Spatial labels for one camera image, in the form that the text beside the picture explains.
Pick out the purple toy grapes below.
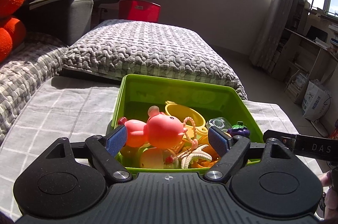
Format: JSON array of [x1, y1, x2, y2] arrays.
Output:
[[227, 121, 250, 138]]

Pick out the yellow toy pot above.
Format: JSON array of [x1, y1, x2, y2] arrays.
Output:
[[164, 101, 208, 138]]

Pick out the tan rubber hand toy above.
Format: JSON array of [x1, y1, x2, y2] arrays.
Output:
[[177, 144, 212, 169]]

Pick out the pink clear capsule ball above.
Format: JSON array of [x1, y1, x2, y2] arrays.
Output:
[[139, 147, 179, 169]]

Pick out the pink pig toy with strap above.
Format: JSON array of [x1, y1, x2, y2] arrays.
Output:
[[117, 106, 198, 150]]

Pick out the person's hand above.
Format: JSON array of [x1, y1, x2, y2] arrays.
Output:
[[319, 171, 337, 221]]

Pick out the white paper bag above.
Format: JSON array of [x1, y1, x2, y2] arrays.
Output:
[[302, 79, 331, 122]]

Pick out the green plastic storage bin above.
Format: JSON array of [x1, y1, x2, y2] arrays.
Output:
[[106, 73, 264, 177]]

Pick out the grey knitted cushion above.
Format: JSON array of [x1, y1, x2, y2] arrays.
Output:
[[62, 19, 248, 100]]

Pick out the wooden bookshelf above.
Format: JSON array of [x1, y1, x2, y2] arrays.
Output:
[[271, 0, 337, 105]]

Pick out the grey checked blanket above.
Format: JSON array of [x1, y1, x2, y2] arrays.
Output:
[[1, 33, 67, 142]]

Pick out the grey armchair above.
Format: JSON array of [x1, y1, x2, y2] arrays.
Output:
[[14, 0, 94, 46]]

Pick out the red storage box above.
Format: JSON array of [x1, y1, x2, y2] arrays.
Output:
[[118, 0, 161, 23]]

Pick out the orange plush toy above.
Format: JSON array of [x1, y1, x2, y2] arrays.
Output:
[[1, 0, 26, 62]]

